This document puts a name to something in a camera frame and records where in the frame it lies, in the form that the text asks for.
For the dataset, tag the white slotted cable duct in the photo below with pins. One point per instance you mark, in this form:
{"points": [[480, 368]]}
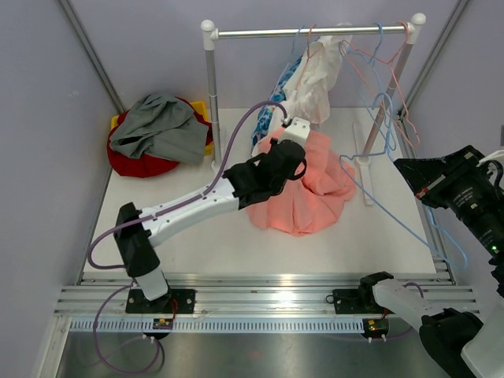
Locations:
{"points": [[221, 325]]}

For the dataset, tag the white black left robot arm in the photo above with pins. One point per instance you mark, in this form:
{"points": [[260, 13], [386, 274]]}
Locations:
{"points": [[139, 232]]}

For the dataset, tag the red cloth garment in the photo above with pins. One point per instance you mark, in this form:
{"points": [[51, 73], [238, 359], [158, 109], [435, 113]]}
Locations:
{"points": [[148, 166]]}

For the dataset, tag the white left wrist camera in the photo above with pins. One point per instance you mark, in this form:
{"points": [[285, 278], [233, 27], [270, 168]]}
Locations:
{"points": [[298, 131]]}

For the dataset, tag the white pleated skirt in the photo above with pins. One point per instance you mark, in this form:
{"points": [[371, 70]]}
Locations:
{"points": [[313, 103]]}

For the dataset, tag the silver white clothes rack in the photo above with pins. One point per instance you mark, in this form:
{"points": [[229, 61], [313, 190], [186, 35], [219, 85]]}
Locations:
{"points": [[211, 34]]}

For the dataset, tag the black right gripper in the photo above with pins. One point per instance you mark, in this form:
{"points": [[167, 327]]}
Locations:
{"points": [[430, 176]]}

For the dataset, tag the salmon pink skirt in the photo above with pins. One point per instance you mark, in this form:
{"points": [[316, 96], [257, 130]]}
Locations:
{"points": [[314, 202]]}

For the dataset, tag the blue hanger floral skirt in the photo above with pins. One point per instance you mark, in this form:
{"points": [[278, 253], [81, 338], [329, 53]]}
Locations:
{"points": [[297, 43]]}

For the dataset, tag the empty pink wire hanger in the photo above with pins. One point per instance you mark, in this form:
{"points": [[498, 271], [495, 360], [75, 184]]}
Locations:
{"points": [[384, 100]]}

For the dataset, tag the yellow plastic bin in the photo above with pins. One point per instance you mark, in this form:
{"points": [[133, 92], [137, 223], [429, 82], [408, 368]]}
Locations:
{"points": [[202, 130]]}

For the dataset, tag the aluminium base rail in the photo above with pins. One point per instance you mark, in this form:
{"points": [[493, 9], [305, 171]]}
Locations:
{"points": [[263, 295]]}

